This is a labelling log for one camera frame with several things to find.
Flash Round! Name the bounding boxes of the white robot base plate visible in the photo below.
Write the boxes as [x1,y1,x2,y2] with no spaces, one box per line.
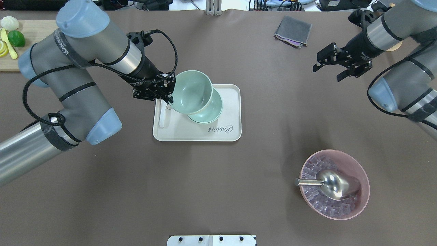
[167,234,257,246]

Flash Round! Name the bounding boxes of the white ceramic spoon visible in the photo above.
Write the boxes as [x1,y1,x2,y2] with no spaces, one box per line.
[158,100,173,128]

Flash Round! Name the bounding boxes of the grey robot arm empty gripper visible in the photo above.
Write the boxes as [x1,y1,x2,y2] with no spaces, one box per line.
[348,0,437,140]

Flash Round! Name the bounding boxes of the black gripper body with bowl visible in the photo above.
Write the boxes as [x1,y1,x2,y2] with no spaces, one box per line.
[129,61,164,100]

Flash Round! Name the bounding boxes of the metal ice scoop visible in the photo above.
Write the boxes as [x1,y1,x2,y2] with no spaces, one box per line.
[294,169,361,201]

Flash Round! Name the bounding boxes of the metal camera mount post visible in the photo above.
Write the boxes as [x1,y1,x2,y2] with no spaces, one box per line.
[205,0,222,16]

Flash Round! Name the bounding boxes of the grey folded cloth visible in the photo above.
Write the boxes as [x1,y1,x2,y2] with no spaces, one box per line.
[273,16,312,49]

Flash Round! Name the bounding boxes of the wooden mug tree stand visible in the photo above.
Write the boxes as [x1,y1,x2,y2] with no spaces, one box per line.
[382,0,410,51]

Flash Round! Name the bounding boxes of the green bowl on tray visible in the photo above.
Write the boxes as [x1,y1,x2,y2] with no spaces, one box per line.
[188,88,223,124]

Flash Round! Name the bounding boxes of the green bowl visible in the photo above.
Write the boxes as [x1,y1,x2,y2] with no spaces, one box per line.
[170,70,212,115]
[188,88,223,124]

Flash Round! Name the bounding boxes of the lemon slices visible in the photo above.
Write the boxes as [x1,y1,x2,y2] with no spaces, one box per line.
[0,40,9,57]

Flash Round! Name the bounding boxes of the wooden cutting board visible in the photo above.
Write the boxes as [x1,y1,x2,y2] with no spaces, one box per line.
[0,20,58,72]

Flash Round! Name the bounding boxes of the white onion half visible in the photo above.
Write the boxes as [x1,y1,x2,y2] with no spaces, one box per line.
[0,16,20,31]

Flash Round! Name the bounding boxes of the black empty gripper body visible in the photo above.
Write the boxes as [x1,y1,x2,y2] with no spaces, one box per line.
[338,32,376,68]

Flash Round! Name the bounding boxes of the green lime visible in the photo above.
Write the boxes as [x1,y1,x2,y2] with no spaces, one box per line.
[7,30,26,47]

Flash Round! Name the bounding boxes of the pink bowl with ice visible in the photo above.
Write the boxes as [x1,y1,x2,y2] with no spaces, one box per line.
[299,149,370,220]

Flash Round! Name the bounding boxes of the cream rabbit serving tray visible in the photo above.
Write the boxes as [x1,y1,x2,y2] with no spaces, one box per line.
[153,84,242,142]

